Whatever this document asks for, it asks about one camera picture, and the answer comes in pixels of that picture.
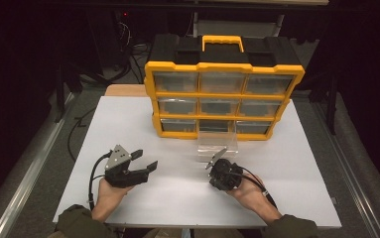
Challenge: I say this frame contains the aluminium floor rail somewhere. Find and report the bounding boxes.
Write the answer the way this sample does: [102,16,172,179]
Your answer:
[0,92,76,238]
[310,98,380,238]

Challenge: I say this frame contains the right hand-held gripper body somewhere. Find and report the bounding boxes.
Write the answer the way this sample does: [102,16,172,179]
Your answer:
[204,147,245,192]

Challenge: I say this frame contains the wooden board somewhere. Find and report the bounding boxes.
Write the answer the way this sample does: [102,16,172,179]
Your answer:
[104,83,150,97]

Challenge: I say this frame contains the grey metal shelf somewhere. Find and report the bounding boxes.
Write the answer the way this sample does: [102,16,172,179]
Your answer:
[191,11,285,39]

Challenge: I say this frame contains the yellow black organizer cabinet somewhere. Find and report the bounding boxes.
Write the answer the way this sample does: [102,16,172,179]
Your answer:
[143,33,307,142]

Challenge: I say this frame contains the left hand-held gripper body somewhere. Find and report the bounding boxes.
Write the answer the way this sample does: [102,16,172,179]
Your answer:
[103,144,151,189]

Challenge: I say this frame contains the grid of clear drawers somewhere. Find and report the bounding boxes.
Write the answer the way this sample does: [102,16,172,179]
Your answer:
[153,70,295,135]

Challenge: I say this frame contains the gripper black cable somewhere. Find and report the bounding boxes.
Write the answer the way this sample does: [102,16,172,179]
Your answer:
[87,151,113,211]
[229,166,279,210]

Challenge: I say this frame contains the person's left hand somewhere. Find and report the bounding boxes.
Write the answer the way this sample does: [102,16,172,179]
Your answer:
[91,178,136,222]

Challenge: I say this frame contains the black metal stand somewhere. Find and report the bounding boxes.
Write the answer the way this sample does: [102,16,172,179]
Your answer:
[53,60,83,124]
[310,70,341,136]

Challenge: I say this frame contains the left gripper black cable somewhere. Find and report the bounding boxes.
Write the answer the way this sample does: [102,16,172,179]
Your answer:
[87,151,113,211]

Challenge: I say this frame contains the person's right hand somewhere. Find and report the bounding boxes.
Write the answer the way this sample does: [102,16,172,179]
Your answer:
[226,173,283,223]

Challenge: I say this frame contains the black floor cable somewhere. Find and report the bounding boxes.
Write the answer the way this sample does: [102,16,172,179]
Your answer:
[66,107,97,163]

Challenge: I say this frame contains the bundle of black cables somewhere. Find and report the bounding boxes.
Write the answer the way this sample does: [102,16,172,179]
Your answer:
[113,19,150,84]

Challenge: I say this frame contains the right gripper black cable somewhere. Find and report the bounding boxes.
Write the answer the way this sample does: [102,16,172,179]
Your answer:
[229,166,279,210]

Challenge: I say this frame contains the transparent plastic drawer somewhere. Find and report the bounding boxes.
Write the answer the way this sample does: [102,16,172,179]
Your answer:
[195,130,240,164]

